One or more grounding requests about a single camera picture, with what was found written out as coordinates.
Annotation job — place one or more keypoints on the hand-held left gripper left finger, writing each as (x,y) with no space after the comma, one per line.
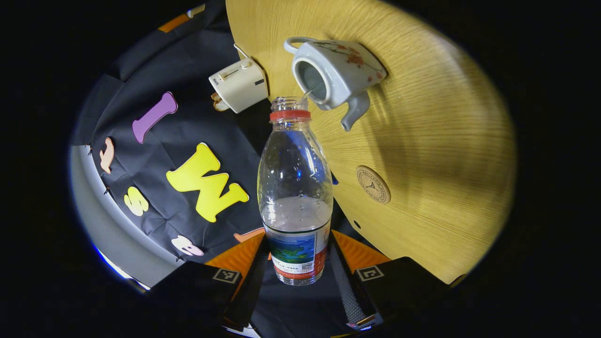
(251,286)

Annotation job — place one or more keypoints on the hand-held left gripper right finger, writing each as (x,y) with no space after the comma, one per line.
(350,291)

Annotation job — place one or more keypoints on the round wooden coaster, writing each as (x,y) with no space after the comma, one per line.
(373,184)

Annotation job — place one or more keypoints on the clear plastic water bottle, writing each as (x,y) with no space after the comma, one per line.
(296,164)

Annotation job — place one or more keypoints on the white ceramic teacup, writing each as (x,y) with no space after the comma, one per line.
(347,70)

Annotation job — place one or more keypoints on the black backdrop cloth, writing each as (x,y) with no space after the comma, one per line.
(141,169)

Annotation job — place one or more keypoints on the bread slice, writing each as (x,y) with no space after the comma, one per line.
(219,103)

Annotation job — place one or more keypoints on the white toaster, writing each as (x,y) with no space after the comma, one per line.
(239,87)

